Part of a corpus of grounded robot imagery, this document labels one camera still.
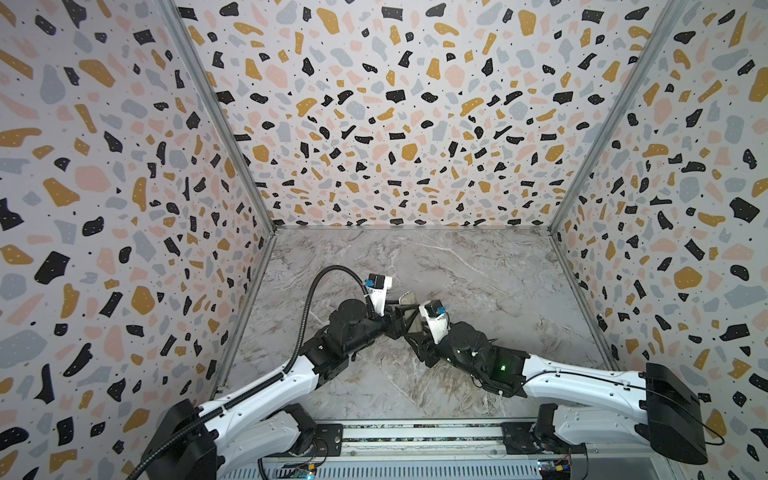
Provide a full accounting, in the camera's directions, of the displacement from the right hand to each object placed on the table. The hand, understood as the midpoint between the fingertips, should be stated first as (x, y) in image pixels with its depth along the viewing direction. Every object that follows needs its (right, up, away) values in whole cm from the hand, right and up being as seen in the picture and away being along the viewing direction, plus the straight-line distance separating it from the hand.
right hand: (407, 328), depth 73 cm
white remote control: (0, +7, -2) cm, 8 cm away
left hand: (+2, +7, -2) cm, 7 cm away
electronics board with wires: (-26, -33, -3) cm, 42 cm away
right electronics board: (+35, -34, -1) cm, 49 cm away
